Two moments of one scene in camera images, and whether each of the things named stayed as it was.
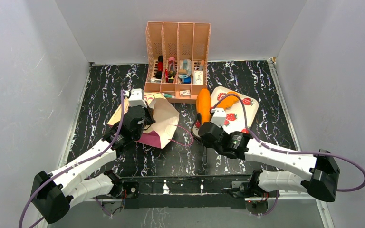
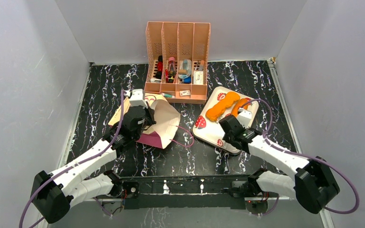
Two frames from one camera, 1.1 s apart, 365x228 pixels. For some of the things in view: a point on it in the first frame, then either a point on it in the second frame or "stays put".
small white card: x=185 y=92 stays put
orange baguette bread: x=203 y=105 to x=235 y=110
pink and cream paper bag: x=158 y=133 stays put
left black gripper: x=148 y=112 stays put
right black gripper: x=203 y=128 to x=230 y=125
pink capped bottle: x=171 y=69 stays put
